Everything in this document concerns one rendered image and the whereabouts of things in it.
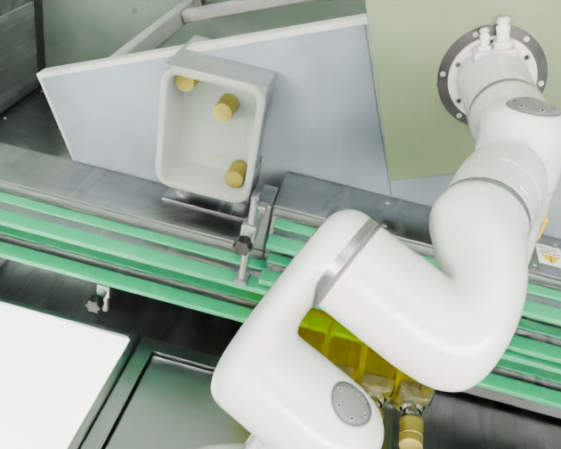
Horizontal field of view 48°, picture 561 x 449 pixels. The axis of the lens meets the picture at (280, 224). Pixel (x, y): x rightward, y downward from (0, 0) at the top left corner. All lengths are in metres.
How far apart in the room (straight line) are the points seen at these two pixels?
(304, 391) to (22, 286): 0.94
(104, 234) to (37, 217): 0.12
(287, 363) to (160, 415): 0.61
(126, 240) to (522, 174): 0.73
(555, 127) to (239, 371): 0.42
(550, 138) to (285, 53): 0.52
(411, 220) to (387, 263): 0.63
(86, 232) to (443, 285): 0.77
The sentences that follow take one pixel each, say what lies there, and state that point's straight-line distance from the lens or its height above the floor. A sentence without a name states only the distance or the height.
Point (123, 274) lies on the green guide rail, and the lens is 1.18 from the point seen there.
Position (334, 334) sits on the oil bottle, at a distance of 1.04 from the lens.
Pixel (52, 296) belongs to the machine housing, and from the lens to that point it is 1.34.
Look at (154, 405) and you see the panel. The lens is 1.10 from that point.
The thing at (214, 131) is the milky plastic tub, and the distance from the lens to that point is 1.16.
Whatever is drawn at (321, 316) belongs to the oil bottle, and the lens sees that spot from 1.07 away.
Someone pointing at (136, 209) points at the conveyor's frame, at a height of 0.86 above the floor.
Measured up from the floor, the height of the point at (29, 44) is 0.14.
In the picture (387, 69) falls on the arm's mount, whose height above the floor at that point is 0.82.
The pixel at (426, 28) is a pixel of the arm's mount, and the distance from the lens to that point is 0.99.
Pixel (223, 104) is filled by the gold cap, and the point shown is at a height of 0.81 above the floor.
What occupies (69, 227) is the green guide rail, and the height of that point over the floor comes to 0.93.
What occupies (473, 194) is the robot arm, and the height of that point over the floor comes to 1.29.
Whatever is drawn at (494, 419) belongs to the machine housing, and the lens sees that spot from 1.30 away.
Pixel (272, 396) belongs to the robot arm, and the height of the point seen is 1.45.
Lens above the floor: 1.77
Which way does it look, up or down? 55 degrees down
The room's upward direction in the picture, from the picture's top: 159 degrees counter-clockwise
